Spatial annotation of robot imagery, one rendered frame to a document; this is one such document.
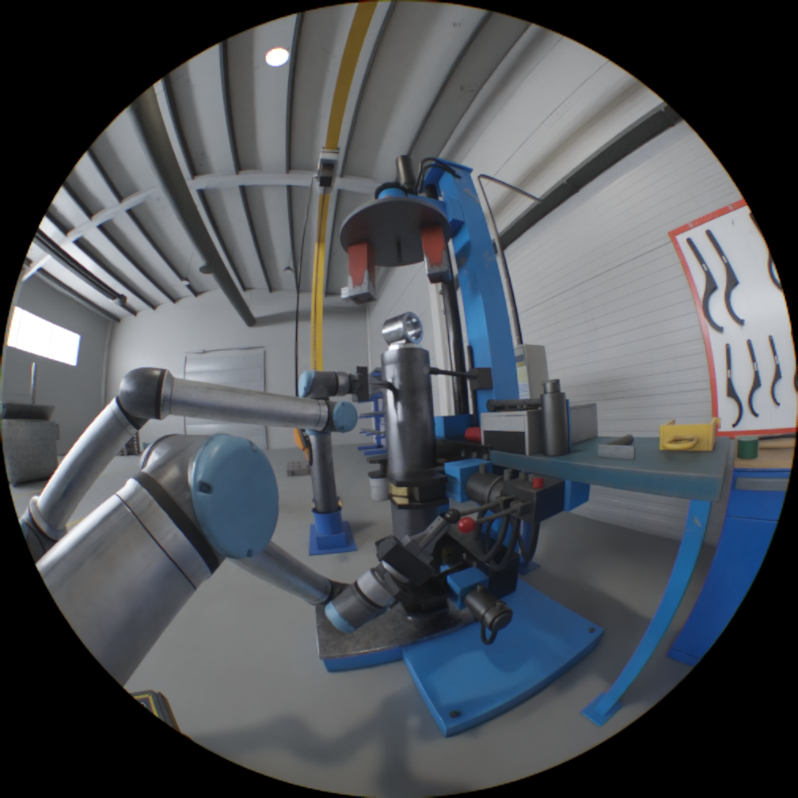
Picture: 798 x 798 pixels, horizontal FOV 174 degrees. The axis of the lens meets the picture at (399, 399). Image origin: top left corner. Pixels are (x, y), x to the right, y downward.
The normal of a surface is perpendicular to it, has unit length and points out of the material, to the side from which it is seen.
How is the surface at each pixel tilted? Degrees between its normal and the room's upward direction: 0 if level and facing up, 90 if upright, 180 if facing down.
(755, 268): 90
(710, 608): 90
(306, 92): 173
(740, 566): 90
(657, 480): 90
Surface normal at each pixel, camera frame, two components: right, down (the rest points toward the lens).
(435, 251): -0.29, -0.04
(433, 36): -0.04, 0.99
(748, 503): -0.95, 0.05
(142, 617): 0.98, 0.00
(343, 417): 0.76, -0.08
